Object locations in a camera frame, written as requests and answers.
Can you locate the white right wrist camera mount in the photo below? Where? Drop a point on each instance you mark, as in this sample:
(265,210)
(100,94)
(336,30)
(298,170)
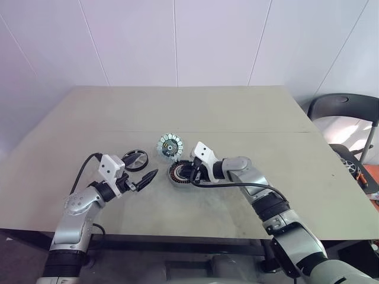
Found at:
(204,152)

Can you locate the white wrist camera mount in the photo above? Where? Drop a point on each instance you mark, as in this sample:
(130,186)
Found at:
(204,152)
(109,168)

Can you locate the grey motor housing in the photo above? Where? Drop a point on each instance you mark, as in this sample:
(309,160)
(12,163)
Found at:
(174,178)

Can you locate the black table frame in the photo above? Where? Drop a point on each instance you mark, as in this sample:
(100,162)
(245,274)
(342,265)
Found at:
(148,244)

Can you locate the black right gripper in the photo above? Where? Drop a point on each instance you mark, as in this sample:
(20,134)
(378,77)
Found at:
(199,173)

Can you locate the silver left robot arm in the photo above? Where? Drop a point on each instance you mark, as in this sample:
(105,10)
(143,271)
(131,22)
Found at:
(74,219)

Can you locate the black spoked wheel part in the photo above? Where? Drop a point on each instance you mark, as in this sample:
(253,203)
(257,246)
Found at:
(350,167)

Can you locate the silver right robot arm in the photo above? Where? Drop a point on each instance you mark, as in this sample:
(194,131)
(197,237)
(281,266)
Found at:
(251,180)

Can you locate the black chair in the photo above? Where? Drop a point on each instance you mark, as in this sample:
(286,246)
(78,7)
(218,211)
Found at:
(340,100)

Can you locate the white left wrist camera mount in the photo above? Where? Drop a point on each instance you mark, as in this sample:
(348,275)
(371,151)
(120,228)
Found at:
(109,168)

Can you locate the silver motor stator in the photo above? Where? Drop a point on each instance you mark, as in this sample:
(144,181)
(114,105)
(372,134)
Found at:
(170,146)

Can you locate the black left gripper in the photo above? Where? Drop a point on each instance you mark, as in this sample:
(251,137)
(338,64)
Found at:
(126,184)

